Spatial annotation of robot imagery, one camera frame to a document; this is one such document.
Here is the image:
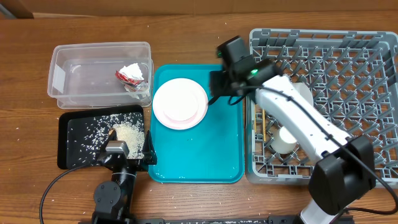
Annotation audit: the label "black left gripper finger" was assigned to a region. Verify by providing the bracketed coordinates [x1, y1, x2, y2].
[99, 129, 117, 154]
[142, 131, 157, 165]

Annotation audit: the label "rice food scraps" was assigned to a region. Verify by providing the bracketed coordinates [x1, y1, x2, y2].
[66, 112, 145, 167]

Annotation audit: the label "wooden chopstick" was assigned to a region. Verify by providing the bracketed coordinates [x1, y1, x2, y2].
[262, 110, 267, 142]
[253, 105, 257, 134]

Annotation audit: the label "pink plate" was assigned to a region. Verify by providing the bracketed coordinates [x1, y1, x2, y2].
[152, 78, 208, 130]

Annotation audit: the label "pink bowl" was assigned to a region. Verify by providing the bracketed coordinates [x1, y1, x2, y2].
[160, 80, 198, 121]

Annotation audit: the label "red snack wrapper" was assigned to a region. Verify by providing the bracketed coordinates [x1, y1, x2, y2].
[115, 71, 149, 93]

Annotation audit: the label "white napkin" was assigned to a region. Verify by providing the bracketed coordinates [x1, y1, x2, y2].
[119, 63, 144, 80]

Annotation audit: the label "white paper cup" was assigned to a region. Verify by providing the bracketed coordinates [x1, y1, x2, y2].
[271, 126, 297, 154]

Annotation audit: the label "grey bowl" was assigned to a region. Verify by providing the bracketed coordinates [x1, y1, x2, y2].
[293, 82, 313, 106]

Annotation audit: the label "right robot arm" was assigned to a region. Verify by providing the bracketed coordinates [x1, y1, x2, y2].
[209, 36, 376, 223]

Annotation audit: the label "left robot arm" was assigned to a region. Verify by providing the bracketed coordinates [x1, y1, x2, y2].
[91, 129, 157, 224]

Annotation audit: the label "black food waste tray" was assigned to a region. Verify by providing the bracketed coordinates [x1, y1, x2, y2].
[57, 105, 144, 169]

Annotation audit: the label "grey dishwasher rack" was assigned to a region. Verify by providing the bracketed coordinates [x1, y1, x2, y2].
[246, 28, 397, 188]

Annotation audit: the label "teal plastic tray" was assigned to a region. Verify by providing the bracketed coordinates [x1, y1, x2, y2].
[147, 63, 246, 184]

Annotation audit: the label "clear plastic bin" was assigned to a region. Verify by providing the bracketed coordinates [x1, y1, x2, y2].
[47, 42, 154, 109]

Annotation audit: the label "black bar at table edge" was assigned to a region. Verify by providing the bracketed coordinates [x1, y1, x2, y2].
[135, 215, 303, 224]

